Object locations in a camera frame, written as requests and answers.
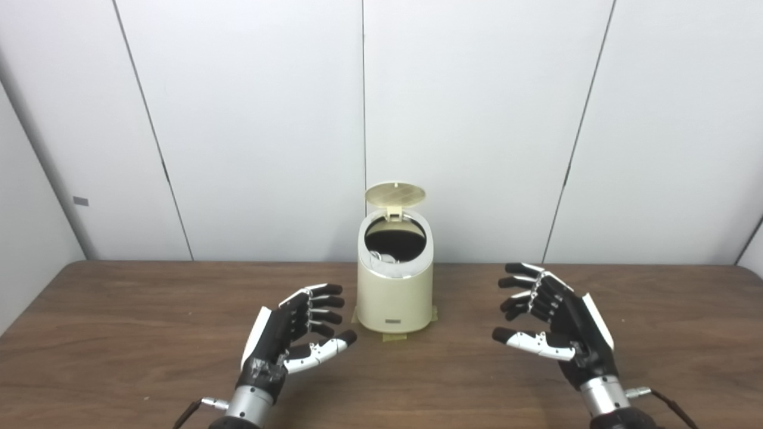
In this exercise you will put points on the cream-colored round bin body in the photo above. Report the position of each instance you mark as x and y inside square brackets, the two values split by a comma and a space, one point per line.
[393, 301]

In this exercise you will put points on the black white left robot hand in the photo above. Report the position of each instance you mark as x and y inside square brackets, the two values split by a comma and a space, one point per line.
[271, 339]

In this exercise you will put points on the small white plastic bottle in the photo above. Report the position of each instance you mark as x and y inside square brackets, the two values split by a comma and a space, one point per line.
[386, 258]

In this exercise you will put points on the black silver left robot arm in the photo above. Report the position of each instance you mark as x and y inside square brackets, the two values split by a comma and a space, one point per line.
[247, 408]

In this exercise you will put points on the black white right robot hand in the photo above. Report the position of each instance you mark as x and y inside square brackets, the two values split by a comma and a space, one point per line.
[581, 325]

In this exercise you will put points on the cream round bin lid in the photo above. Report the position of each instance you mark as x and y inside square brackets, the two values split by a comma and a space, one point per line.
[395, 193]

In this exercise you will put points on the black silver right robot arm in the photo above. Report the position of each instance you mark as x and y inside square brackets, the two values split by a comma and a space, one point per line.
[605, 399]

